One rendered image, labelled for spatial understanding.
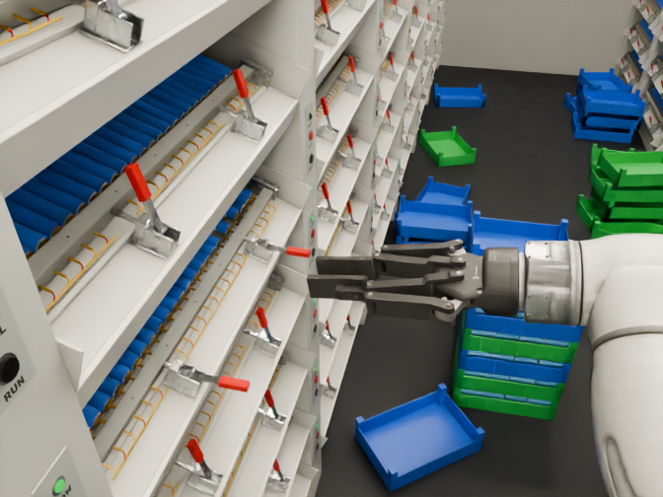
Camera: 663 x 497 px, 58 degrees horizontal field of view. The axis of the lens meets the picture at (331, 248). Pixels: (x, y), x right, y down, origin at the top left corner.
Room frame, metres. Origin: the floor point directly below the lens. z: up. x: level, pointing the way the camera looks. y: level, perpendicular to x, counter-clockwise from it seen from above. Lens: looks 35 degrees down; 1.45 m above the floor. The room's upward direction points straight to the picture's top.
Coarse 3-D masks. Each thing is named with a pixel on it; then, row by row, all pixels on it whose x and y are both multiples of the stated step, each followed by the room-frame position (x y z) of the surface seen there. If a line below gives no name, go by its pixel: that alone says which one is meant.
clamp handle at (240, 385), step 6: (192, 372) 0.48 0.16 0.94; (192, 378) 0.48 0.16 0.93; (198, 378) 0.48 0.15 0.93; (204, 378) 0.48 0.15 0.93; (210, 378) 0.48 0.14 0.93; (216, 378) 0.48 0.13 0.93; (222, 378) 0.47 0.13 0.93; (228, 378) 0.47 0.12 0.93; (234, 378) 0.47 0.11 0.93; (216, 384) 0.47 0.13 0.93; (222, 384) 0.47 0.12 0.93; (228, 384) 0.47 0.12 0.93; (234, 384) 0.47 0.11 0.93; (240, 384) 0.47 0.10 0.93; (246, 384) 0.47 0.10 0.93; (240, 390) 0.46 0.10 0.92; (246, 390) 0.46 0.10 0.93
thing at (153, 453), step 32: (256, 192) 0.89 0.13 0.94; (288, 192) 0.90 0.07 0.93; (288, 224) 0.84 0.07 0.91; (224, 288) 0.65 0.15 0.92; (256, 288) 0.67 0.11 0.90; (224, 320) 0.59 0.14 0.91; (192, 352) 0.53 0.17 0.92; (224, 352) 0.54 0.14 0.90; (128, 384) 0.47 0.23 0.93; (160, 416) 0.43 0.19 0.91; (192, 416) 0.45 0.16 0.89; (128, 448) 0.39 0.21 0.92; (160, 448) 0.40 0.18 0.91; (128, 480) 0.36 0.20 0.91; (160, 480) 0.38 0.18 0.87
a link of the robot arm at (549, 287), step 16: (528, 256) 0.50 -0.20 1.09; (544, 256) 0.49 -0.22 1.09; (560, 256) 0.49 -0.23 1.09; (576, 256) 0.48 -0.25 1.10; (528, 272) 0.48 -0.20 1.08; (544, 272) 0.48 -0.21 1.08; (560, 272) 0.47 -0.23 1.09; (576, 272) 0.47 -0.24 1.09; (528, 288) 0.47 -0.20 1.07; (544, 288) 0.47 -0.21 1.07; (560, 288) 0.46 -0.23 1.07; (576, 288) 0.46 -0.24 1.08; (528, 304) 0.47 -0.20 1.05; (544, 304) 0.46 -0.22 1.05; (560, 304) 0.46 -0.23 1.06; (576, 304) 0.45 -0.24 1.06; (528, 320) 0.47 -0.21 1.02; (544, 320) 0.46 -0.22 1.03; (560, 320) 0.46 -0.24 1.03; (576, 320) 0.45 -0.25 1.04
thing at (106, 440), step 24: (264, 192) 0.87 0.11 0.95; (240, 240) 0.73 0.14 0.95; (216, 264) 0.67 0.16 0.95; (216, 288) 0.64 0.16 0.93; (192, 312) 0.57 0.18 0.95; (168, 336) 0.52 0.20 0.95; (168, 360) 0.50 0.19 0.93; (144, 384) 0.45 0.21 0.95; (120, 408) 0.42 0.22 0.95; (120, 432) 0.39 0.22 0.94
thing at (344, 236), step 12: (360, 192) 1.58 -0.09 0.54; (372, 192) 1.57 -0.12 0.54; (348, 204) 1.42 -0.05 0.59; (360, 204) 1.56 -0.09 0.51; (348, 216) 1.48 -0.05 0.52; (360, 216) 1.50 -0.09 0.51; (336, 228) 1.40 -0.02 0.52; (348, 228) 1.41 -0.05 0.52; (336, 240) 1.35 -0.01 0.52; (348, 240) 1.37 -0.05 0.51; (336, 252) 1.30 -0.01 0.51; (348, 252) 1.31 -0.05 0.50; (324, 300) 1.11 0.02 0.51; (324, 312) 1.07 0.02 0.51; (324, 324) 0.98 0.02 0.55
